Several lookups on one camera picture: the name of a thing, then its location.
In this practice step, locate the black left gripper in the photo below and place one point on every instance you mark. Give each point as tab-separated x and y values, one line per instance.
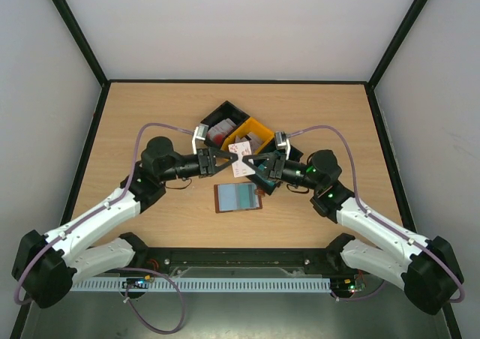
207	162

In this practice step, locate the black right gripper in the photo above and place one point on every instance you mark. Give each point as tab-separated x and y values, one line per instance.
275	167

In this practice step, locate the brown leather card holder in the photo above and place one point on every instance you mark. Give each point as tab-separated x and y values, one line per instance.
225	198

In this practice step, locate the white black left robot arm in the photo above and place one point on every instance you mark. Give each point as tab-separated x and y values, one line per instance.
47	265

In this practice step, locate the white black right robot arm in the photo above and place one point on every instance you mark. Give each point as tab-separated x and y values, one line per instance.
426	270

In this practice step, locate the red white card stack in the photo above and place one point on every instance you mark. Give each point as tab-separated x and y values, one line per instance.
218	132

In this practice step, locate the yellow plastic bin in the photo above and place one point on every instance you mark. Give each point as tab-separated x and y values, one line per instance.
255	131

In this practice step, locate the black plastic bin right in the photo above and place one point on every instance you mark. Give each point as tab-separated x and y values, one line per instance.
269	186

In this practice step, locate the black plastic bin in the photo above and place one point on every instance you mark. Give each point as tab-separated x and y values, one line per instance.
228	113
269	186

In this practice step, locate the black plastic bin left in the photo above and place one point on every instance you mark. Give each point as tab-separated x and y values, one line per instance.
228	113

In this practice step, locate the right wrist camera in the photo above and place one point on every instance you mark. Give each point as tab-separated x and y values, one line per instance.
282	143

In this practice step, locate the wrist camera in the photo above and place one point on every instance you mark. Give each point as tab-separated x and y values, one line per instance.
199	135
282	143

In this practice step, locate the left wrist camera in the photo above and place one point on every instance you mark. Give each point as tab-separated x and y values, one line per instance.
199	135

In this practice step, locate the black metal frame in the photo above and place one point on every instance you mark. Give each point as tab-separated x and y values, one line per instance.
407	23

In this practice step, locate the light blue cable duct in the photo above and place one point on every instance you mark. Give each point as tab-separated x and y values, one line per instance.
205	285

